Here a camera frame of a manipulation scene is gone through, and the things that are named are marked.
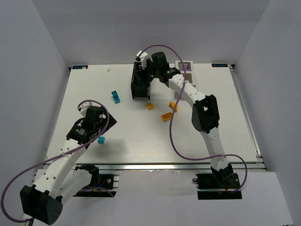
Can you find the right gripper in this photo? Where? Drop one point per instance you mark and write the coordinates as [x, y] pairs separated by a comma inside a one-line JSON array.
[[141, 76]]

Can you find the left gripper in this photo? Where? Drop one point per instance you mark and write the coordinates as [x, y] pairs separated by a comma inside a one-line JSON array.
[[109, 123]]

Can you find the cyan lego brick front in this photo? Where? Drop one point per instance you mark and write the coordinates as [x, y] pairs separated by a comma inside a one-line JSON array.
[[101, 140]]

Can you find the cyan lego brick pair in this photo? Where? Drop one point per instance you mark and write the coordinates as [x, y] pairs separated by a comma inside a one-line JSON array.
[[115, 97]]

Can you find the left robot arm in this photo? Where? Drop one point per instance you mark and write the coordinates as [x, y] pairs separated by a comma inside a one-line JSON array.
[[44, 199]]

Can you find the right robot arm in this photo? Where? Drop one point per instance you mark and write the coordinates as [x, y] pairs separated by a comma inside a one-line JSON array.
[[205, 113]]

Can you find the black slotted container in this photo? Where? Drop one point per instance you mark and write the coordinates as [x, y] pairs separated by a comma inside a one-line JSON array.
[[140, 86]]

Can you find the yellow square lego brick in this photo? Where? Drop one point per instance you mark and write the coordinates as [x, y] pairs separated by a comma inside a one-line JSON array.
[[149, 106]]

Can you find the white slotted container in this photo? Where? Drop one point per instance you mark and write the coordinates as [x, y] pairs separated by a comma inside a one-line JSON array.
[[187, 70]]

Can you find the yellow curved lego brick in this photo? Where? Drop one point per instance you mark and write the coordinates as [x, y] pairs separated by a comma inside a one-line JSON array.
[[173, 106]]

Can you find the orange long lego brick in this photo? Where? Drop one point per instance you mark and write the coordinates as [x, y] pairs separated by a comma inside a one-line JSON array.
[[167, 116]]

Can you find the xdof logo sticker right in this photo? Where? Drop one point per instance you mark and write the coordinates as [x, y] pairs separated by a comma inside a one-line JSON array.
[[219, 65]]

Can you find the xdof logo sticker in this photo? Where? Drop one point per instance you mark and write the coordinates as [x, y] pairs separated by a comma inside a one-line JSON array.
[[219, 65], [79, 67]]

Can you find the xdof logo sticker left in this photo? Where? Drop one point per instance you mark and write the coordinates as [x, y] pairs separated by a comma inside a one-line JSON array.
[[79, 67]]

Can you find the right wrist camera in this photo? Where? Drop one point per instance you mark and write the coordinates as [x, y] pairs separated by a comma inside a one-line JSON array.
[[142, 57]]

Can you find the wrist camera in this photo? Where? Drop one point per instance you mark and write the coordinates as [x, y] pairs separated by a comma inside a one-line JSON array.
[[83, 107], [142, 57]]

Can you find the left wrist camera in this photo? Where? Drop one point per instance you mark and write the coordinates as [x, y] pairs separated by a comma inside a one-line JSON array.
[[83, 107]]

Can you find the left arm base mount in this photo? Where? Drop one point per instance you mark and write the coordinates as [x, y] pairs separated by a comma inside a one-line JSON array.
[[105, 186]]

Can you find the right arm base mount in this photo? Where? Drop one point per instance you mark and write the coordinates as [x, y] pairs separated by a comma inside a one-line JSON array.
[[210, 188]]

